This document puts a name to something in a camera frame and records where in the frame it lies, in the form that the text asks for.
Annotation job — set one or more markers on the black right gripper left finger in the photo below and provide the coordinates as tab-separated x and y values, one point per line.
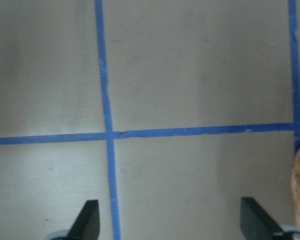
87	224

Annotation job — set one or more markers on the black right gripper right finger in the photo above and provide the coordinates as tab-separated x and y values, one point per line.
257	224

